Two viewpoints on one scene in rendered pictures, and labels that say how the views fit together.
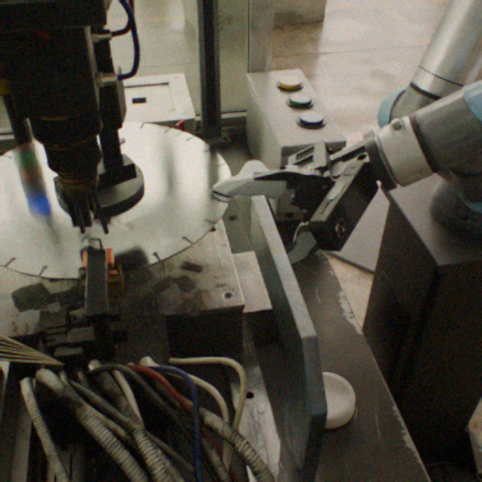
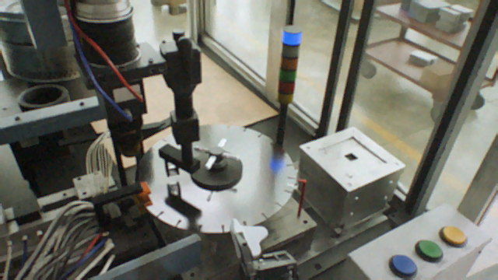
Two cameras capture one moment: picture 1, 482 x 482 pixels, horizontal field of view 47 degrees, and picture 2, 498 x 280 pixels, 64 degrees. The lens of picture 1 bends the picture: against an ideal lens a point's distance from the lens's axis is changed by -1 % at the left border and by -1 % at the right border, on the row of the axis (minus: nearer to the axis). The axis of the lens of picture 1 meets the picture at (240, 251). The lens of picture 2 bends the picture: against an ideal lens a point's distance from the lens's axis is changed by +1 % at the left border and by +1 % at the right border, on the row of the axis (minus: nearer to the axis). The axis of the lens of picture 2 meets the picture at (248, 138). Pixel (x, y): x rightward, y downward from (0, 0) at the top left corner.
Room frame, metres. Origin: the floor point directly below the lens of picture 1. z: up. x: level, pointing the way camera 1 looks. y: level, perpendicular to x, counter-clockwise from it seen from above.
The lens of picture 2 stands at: (0.41, -0.42, 1.50)
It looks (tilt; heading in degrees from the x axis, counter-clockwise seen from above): 37 degrees down; 68
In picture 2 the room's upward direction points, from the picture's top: 3 degrees clockwise
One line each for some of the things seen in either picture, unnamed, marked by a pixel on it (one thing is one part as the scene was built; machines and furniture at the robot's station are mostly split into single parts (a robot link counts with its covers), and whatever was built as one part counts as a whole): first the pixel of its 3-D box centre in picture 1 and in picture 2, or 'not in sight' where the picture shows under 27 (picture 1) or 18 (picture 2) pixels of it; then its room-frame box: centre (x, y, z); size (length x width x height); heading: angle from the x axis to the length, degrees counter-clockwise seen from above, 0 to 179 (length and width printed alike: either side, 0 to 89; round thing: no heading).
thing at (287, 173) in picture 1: (288, 184); (246, 257); (0.56, -0.06, 0.97); 0.09 x 0.02 x 0.05; 86
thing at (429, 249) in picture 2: (299, 103); (429, 251); (0.91, -0.10, 0.90); 0.04 x 0.04 x 0.02
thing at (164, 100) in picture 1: (143, 136); (345, 179); (0.92, 0.18, 0.82); 0.18 x 0.18 x 0.15; 11
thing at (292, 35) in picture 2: not in sight; (292, 35); (0.82, 0.36, 1.14); 0.05 x 0.04 x 0.03; 101
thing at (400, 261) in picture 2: (311, 121); (402, 267); (0.84, -0.12, 0.90); 0.04 x 0.04 x 0.02
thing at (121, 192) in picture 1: (99, 178); (216, 165); (0.58, 0.18, 0.96); 0.11 x 0.11 x 0.03
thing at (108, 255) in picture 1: (102, 299); (123, 204); (0.39, 0.14, 0.95); 0.10 x 0.03 x 0.07; 11
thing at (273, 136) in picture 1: (289, 140); (411, 269); (0.91, -0.09, 0.82); 0.28 x 0.11 x 0.15; 11
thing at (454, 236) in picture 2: (290, 85); (453, 236); (0.98, -0.09, 0.90); 0.04 x 0.04 x 0.02
